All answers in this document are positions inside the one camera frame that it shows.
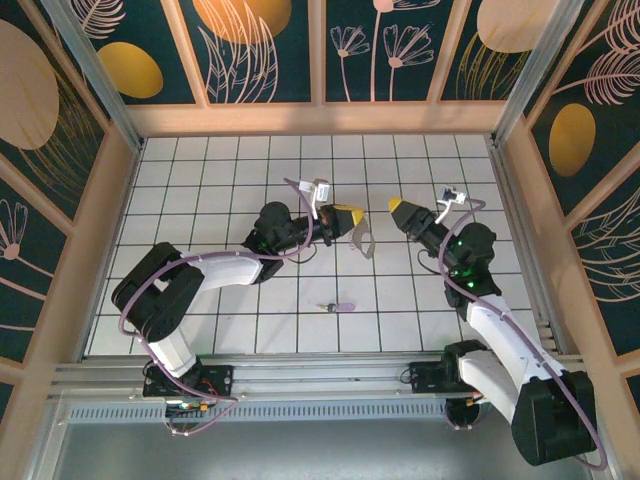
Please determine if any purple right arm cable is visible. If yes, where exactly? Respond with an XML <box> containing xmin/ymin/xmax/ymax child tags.
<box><xmin>438</xmin><ymin>198</ymin><xmax>610</xmax><ymax>472</ymax></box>

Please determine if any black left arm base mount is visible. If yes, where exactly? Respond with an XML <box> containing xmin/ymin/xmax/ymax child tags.
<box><xmin>143</xmin><ymin>362</ymin><xmax>235</xmax><ymax>399</ymax></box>

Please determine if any aluminium side rail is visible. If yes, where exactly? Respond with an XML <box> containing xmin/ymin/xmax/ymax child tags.
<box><xmin>487</xmin><ymin>143</ymin><xmax>566</xmax><ymax>357</ymax></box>

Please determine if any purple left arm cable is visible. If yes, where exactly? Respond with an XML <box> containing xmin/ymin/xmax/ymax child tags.
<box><xmin>118</xmin><ymin>177</ymin><xmax>334</xmax><ymax>437</ymax></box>

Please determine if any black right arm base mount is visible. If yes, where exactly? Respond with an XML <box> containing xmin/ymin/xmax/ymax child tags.
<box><xmin>408</xmin><ymin>359</ymin><xmax>501</xmax><ymax>397</ymax></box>

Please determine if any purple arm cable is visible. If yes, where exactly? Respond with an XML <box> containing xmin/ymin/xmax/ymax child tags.
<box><xmin>118</xmin><ymin>177</ymin><xmax>334</xmax><ymax>437</ymax></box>
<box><xmin>438</xmin><ymin>198</ymin><xmax>610</xmax><ymax>472</ymax></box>

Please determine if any slotted metal cable duct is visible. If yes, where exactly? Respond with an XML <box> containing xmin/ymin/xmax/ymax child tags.
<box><xmin>64</xmin><ymin>402</ymin><xmax>501</xmax><ymax>425</ymax></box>

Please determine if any grey sheet metal panel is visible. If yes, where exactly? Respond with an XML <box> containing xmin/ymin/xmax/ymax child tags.
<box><xmin>27</xmin><ymin>419</ymin><xmax>619</xmax><ymax>480</ymax></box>

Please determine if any long aluminium base rail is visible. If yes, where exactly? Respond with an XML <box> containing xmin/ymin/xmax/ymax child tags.
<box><xmin>47</xmin><ymin>352</ymin><xmax>587</xmax><ymax>402</ymax></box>

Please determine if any clear plastic zip bag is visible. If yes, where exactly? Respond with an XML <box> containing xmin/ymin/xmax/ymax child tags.
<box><xmin>345</xmin><ymin>219</ymin><xmax>376</xmax><ymax>261</ymax></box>

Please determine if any aluminium frame post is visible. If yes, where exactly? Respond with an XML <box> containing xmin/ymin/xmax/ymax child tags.
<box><xmin>42</xmin><ymin>0</ymin><xmax>147</xmax><ymax>152</ymax></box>
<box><xmin>491</xmin><ymin>0</ymin><xmax>597</xmax><ymax>147</ymax></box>

